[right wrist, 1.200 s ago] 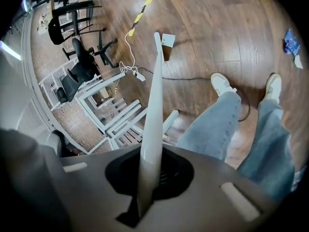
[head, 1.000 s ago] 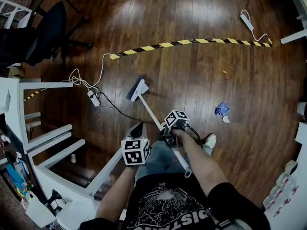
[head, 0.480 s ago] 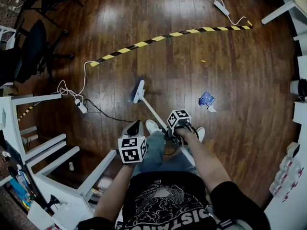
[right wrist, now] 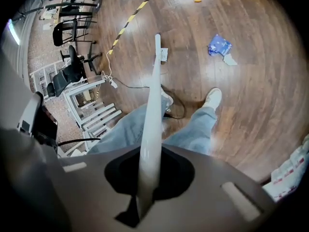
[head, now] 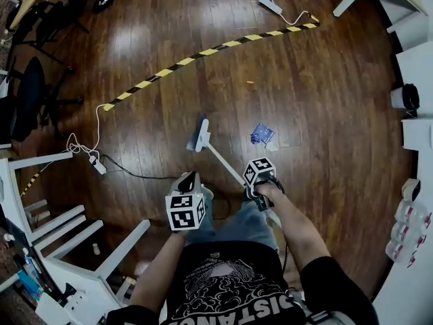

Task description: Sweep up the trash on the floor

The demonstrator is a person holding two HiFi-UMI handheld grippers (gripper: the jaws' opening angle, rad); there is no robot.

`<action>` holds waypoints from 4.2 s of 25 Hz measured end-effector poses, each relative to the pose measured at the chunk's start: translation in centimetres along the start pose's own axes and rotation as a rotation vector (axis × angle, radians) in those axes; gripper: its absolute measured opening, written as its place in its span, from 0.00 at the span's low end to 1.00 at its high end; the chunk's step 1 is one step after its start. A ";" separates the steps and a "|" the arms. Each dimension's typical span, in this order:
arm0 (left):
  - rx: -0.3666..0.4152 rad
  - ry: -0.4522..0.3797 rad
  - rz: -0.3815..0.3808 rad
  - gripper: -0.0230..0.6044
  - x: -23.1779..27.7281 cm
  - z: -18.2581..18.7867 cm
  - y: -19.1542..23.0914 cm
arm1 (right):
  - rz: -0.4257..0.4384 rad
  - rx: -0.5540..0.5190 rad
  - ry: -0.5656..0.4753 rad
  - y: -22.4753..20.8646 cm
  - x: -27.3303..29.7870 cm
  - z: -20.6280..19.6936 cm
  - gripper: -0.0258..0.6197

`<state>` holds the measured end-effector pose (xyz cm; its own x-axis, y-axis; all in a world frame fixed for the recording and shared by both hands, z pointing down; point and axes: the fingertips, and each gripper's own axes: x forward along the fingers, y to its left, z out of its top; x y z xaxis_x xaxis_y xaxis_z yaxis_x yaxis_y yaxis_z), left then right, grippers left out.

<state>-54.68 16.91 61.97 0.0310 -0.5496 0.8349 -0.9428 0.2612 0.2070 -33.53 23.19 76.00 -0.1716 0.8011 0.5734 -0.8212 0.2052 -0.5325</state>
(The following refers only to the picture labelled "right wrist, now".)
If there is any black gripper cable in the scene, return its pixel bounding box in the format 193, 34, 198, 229
57, 137, 101, 147

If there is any long yellow black cable cover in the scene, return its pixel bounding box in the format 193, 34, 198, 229
108, 0, 169, 55

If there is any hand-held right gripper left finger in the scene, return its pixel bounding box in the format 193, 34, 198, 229
0, 128, 143, 232

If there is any person's white shoe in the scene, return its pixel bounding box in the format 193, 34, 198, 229
202, 87, 223, 111
160, 87, 174, 113

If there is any person's right white shoe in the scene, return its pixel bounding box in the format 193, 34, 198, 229
202, 87, 223, 111

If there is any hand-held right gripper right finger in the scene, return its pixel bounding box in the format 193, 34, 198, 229
149, 144, 277, 232

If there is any long black floor cable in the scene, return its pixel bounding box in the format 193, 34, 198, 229
113, 77, 186, 120

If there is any white metal table frame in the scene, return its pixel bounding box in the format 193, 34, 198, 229
30, 59, 123, 158

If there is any coiled white cable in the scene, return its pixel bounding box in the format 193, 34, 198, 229
101, 51, 114, 82

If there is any white broom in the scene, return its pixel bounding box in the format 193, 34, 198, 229
135, 33, 165, 221

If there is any person's left white shoe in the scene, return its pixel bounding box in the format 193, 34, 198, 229
160, 87, 174, 113

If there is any black legged wooden top desk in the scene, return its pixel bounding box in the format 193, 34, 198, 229
12, 2, 101, 21

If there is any blue wrapper litter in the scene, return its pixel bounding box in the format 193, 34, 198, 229
209, 34, 234, 55

